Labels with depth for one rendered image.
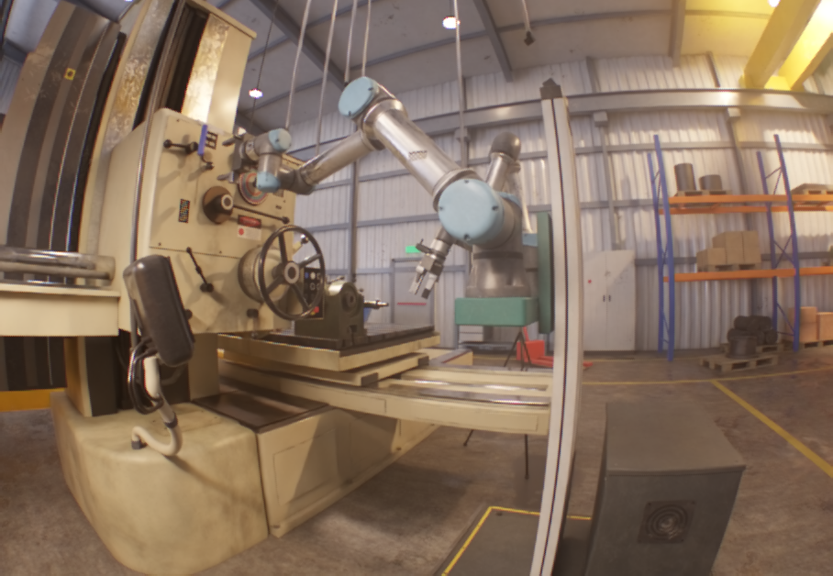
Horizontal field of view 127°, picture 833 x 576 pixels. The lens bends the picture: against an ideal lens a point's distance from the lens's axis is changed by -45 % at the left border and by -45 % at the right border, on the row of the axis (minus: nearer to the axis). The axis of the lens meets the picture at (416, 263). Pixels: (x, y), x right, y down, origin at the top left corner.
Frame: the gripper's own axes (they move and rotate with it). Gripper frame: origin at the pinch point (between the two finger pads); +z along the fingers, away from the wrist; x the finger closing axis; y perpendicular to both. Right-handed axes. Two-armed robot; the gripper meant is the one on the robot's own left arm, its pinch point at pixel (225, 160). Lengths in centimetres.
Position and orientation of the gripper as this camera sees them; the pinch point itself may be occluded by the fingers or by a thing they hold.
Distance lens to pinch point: 141.8
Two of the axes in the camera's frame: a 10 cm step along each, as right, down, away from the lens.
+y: -4.3, -0.8, -9.0
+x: 0.0, 10.0, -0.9
